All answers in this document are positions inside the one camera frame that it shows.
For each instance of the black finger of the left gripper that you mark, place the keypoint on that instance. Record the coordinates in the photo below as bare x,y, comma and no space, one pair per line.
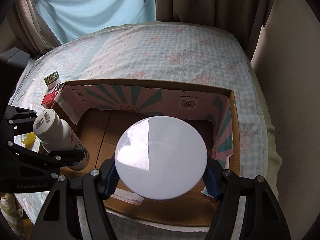
18,121
38,162

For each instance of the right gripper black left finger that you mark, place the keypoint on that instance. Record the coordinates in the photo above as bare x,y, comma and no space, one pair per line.
58,218

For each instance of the yellow tape roll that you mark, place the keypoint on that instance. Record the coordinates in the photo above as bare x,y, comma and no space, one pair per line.
28,139

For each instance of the white pill bottle barcode lid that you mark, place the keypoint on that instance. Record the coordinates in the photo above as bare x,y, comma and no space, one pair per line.
55,134

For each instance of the red cardboard box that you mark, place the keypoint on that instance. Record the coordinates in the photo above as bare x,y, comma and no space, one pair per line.
49,99

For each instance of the small green white box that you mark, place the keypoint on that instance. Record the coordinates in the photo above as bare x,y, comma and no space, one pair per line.
52,80

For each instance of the white round jar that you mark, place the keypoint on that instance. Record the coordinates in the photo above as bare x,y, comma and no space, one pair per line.
160,157

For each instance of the white black handheld device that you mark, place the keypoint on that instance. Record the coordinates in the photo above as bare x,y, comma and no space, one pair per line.
58,87

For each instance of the brown cardboard box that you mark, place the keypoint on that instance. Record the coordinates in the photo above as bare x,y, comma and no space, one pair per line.
100,111

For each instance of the beige curtain left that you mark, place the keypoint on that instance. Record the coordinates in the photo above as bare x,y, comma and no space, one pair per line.
30,29

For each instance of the beige curtain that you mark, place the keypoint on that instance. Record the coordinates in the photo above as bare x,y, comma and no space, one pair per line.
242,18
30,29

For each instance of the light blue hanging cloth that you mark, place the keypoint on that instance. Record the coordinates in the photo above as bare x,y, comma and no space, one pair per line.
71,19

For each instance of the checkered floral bed sheet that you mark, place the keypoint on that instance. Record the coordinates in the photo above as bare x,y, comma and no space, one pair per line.
169,52

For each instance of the beige curtain right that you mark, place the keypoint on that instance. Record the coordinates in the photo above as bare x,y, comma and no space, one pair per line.
242,18

